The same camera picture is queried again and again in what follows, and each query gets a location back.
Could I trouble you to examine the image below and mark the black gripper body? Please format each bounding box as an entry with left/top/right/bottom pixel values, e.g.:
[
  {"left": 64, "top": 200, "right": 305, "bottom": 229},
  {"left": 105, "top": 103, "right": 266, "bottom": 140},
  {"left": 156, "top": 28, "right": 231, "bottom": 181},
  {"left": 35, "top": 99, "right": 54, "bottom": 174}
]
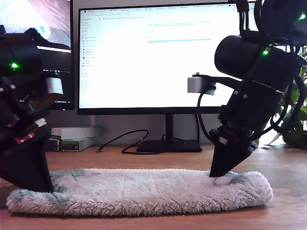
[{"left": 210, "top": 82, "right": 283, "bottom": 145}]

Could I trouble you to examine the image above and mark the white fluffy tea towel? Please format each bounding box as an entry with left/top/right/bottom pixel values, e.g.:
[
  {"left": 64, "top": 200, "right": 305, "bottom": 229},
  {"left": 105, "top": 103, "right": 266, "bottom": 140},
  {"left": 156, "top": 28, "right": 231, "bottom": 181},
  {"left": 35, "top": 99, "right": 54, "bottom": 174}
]
[{"left": 6, "top": 167, "right": 274, "bottom": 218}]

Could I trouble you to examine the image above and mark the small dark box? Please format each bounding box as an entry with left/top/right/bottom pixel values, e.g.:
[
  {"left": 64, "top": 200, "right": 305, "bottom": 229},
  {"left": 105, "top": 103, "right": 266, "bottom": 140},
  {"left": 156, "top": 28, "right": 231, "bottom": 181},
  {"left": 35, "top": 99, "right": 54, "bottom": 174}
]
[{"left": 45, "top": 138, "right": 62, "bottom": 152}]

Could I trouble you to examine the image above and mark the green leafy house plant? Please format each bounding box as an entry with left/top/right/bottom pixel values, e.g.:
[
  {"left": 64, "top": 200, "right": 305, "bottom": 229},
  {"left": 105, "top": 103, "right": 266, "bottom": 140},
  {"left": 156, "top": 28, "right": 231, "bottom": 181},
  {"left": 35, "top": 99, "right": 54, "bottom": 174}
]
[{"left": 268, "top": 43, "right": 307, "bottom": 149}]

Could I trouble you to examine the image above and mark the green and white box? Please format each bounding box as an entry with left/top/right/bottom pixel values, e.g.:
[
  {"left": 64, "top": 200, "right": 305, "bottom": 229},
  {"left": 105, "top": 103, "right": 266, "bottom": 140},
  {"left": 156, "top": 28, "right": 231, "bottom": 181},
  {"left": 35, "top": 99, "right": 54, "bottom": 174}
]
[{"left": 61, "top": 138, "right": 94, "bottom": 153}]

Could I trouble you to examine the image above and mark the long white box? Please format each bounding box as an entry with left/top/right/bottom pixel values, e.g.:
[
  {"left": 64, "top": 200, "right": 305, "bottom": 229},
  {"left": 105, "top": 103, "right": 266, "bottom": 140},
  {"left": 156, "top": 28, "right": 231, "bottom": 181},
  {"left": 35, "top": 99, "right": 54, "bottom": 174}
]
[{"left": 51, "top": 126, "right": 104, "bottom": 141}]

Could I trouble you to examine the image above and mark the monitor with dark screen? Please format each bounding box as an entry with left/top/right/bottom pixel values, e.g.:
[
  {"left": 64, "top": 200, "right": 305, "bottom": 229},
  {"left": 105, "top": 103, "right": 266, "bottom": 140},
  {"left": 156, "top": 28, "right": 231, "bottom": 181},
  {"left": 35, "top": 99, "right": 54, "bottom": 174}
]
[{"left": 0, "top": 0, "right": 76, "bottom": 111}]

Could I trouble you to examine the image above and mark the large monitor with white screen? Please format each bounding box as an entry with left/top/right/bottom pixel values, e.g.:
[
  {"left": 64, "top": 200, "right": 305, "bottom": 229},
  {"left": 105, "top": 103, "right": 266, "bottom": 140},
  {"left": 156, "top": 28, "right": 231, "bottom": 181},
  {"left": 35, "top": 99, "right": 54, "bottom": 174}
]
[{"left": 77, "top": 2, "right": 266, "bottom": 154}]

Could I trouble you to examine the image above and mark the black monitor cable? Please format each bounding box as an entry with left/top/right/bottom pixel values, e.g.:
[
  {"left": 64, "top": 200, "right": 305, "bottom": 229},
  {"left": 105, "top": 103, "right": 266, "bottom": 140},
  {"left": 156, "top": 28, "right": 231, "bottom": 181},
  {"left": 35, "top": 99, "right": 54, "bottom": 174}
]
[{"left": 194, "top": 114, "right": 201, "bottom": 144}]

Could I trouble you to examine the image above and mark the arm thick black cable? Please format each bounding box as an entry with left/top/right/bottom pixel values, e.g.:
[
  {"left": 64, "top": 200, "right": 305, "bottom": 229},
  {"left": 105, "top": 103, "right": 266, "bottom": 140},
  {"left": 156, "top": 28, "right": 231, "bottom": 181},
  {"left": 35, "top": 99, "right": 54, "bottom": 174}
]
[{"left": 270, "top": 43, "right": 307, "bottom": 134}]

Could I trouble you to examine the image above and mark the arm grey camera box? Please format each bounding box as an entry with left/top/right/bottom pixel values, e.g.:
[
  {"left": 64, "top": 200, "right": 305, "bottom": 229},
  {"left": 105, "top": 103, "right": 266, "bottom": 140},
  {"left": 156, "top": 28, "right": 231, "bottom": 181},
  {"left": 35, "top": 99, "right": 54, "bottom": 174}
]
[
  {"left": 45, "top": 76, "right": 64, "bottom": 95},
  {"left": 187, "top": 71, "right": 243, "bottom": 96}
]

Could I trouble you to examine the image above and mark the black usb cable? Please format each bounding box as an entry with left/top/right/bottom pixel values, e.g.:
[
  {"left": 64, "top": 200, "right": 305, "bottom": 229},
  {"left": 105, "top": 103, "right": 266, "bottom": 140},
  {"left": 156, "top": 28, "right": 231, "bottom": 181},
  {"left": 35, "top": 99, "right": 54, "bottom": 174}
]
[{"left": 96, "top": 129, "right": 150, "bottom": 155}]

